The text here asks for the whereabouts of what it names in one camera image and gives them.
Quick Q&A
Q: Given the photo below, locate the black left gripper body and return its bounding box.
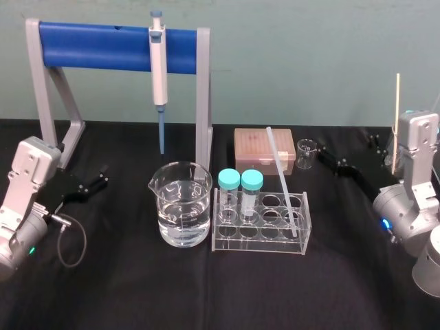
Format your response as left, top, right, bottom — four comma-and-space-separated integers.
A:
43, 167, 85, 211

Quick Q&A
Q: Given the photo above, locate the thin dark gripper cable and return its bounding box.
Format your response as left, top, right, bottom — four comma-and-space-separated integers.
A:
49, 212, 87, 268

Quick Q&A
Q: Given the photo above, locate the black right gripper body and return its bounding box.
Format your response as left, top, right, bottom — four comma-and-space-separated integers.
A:
338, 155, 403, 199

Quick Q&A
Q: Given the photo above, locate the thin wooden stick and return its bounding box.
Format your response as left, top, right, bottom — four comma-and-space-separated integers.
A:
391, 72, 402, 173

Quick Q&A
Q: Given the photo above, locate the grey stand with blue bar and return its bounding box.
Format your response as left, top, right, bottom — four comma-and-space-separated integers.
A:
25, 18, 215, 170

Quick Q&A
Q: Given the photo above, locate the brown pipette tip box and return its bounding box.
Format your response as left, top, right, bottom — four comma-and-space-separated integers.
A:
234, 127, 298, 176

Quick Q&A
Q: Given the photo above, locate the clear tube with teal cap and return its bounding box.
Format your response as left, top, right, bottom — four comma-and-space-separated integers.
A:
217, 168, 241, 221
240, 168, 264, 223

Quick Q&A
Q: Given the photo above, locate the large glass beaker with water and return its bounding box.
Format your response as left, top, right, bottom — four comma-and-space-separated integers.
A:
147, 162, 214, 248

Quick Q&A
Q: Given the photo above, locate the white pipette with blue tip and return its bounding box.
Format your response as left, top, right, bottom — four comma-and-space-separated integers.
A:
148, 10, 170, 156

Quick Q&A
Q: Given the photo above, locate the clear acrylic tube rack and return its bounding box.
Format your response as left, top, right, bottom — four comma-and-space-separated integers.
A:
210, 187, 312, 256

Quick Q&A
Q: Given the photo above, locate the small glass beaker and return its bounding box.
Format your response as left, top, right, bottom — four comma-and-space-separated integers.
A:
296, 137, 317, 171

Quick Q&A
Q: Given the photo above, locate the black table cloth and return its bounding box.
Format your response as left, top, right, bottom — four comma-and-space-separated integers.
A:
0, 118, 440, 330

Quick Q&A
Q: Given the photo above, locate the translucent stirring rod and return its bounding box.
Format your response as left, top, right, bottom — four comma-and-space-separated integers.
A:
265, 126, 300, 239

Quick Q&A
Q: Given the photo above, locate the clear glass flask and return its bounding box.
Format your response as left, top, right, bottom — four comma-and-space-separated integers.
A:
384, 123, 408, 173

